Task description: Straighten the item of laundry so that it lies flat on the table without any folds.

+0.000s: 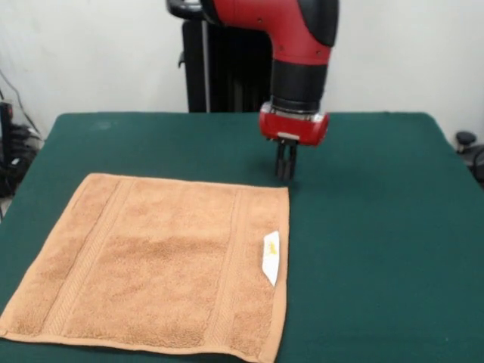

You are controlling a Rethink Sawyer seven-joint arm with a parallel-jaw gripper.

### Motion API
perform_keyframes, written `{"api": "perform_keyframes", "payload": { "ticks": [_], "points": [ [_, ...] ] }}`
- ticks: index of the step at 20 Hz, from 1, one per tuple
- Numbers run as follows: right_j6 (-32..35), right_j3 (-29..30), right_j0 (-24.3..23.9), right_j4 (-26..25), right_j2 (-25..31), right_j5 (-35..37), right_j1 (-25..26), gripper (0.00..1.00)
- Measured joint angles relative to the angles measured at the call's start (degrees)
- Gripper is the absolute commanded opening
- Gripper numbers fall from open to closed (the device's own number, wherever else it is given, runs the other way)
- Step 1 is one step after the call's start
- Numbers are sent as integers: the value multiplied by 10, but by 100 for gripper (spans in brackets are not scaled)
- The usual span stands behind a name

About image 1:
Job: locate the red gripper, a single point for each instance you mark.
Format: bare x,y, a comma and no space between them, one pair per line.
295,128

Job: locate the tan terry towel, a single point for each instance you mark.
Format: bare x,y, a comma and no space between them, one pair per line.
170,264

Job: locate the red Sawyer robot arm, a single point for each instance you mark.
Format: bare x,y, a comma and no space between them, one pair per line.
295,45

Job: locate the dark green table cloth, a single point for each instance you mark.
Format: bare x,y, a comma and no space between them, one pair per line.
378,246

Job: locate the black equipment heap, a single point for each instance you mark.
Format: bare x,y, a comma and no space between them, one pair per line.
19,151

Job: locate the black box device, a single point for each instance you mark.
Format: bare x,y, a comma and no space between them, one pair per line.
5,128

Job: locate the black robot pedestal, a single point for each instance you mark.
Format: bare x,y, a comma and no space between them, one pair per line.
227,75

